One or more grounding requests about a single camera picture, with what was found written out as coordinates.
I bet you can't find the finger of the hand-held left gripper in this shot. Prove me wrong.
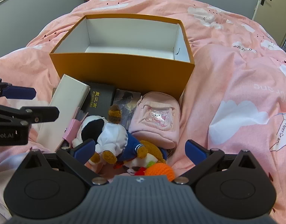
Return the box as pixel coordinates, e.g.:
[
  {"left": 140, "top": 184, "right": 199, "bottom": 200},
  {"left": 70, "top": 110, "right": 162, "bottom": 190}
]
[
  {"left": 0, "top": 103, "right": 60, "bottom": 125},
  {"left": 0, "top": 75, "right": 36, "bottom": 100}
]

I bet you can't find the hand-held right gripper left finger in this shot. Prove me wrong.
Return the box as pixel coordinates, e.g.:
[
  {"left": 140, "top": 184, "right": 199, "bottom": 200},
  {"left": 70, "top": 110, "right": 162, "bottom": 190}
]
[{"left": 16, "top": 139, "right": 108, "bottom": 185}]

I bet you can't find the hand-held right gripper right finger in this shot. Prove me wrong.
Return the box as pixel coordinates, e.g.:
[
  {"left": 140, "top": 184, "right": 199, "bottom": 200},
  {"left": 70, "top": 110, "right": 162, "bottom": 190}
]
[{"left": 175, "top": 139, "right": 266, "bottom": 185}]

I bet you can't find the long white box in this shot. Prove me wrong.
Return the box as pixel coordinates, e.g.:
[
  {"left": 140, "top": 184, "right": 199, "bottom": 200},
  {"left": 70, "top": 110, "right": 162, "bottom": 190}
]
[{"left": 37, "top": 74, "right": 91, "bottom": 152}]

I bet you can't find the pink case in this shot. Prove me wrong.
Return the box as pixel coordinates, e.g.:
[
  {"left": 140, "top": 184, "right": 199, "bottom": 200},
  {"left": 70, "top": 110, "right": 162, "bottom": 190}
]
[{"left": 63, "top": 119, "right": 82, "bottom": 143}]

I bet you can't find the brown teddy bear sailor outfit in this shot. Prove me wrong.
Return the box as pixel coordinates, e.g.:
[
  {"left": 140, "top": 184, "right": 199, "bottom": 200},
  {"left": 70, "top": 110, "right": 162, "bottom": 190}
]
[{"left": 88, "top": 105, "right": 148, "bottom": 165}]

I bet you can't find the pink pouch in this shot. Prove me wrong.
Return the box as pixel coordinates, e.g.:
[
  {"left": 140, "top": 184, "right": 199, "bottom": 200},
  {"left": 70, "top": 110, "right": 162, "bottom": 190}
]
[{"left": 128, "top": 91, "right": 180, "bottom": 148}]

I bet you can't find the orange cardboard box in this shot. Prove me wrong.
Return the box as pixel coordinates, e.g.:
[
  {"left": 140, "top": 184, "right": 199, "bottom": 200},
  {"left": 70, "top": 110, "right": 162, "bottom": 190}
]
[{"left": 49, "top": 14, "right": 195, "bottom": 99}]

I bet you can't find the black and white plush dog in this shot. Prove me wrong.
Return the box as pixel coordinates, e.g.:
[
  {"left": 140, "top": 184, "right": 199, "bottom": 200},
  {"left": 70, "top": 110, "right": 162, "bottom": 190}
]
[{"left": 72, "top": 115, "right": 108, "bottom": 148}]

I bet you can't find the brown and white plush toy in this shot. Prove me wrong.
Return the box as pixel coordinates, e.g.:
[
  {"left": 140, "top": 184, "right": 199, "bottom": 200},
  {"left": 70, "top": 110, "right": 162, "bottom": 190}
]
[{"left": 114, "top": 140, "right": 168, "bottom": 175}]

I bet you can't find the black box with gold print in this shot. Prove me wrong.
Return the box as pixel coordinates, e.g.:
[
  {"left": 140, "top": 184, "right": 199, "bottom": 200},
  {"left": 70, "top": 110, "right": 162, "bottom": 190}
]
[{"left": 83, "top": 82, "right": 116, "bottom": 118}]

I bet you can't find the picture book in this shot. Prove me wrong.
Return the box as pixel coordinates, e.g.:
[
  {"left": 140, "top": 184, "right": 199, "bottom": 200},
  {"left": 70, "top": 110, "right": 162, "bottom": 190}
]
[{"left": 113, "top": 89, "right": 142, "bottom": 130}]

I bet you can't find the pink cloud print blanket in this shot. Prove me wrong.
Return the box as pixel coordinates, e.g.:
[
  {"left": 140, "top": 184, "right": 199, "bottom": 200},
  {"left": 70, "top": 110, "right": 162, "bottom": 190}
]
[{"left": 0, "top": 0, "right": 286, "bottom": 224}]

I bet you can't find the white door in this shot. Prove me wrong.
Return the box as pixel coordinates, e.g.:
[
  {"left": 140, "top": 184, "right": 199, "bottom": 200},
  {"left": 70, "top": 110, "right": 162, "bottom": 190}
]
[{"left": 252, "top": 0, "right": 286, "bottom": 59}]

